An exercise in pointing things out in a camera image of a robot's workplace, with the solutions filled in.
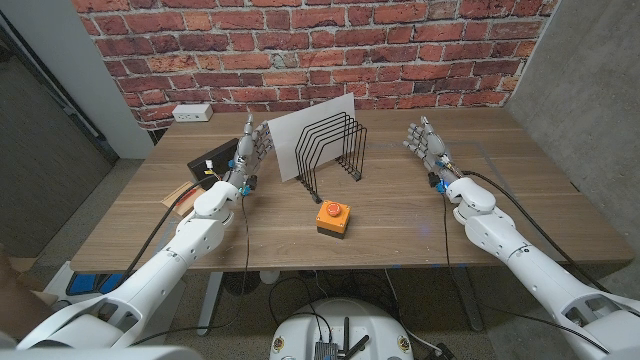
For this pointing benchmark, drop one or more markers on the orange emergency stop button box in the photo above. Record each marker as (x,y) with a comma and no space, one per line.
(332,220)

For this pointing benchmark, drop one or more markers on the brown cardboard piece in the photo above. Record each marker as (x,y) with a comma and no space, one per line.
(175,197)

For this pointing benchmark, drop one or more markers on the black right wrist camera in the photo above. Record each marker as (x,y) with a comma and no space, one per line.
(434,180)

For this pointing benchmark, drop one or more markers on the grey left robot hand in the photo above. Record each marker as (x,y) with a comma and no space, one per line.
(245,150)

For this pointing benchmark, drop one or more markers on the white round table column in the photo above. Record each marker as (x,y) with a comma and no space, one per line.
(270,276)

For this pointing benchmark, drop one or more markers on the black rectangular box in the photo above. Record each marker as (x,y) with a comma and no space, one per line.
(212,157)

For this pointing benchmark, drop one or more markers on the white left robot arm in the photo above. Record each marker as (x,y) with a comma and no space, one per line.
(165,265)

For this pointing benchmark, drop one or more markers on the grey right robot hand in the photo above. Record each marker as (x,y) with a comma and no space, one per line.
(432,145)

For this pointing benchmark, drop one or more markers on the grey table leg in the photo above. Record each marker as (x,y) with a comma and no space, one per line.
(467,300)

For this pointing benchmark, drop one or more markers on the white power outlet strip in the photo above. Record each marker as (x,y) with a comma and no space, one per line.
(192,113)

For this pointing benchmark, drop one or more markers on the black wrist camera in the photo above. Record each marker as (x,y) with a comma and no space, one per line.
(251,183)
(434,180)

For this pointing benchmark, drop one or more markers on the brown cardboard box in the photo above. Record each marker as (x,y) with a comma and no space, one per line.
(20,300)

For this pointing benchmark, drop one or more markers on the white table leg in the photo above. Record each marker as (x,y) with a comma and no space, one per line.
(209,305)

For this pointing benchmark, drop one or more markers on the dark grey perforated panel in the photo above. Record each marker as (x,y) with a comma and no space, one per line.
(40,150)

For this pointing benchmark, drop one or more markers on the white paper file sheet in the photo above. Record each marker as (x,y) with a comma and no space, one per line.
(290,140)

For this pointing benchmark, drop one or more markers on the black power plug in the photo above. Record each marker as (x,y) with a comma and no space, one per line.
(442,351)

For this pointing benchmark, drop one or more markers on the grey module with black antennas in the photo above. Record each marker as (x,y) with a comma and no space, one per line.
(325,350)

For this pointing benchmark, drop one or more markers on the red brick print backdrop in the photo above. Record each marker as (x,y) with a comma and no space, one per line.
(300,50)

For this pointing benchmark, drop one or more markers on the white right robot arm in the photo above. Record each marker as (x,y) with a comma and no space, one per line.
(525,260)

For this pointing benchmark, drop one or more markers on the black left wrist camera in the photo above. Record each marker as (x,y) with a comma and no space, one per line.
(251,183)

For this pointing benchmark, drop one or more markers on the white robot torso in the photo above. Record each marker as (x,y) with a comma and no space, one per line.
(300,330)

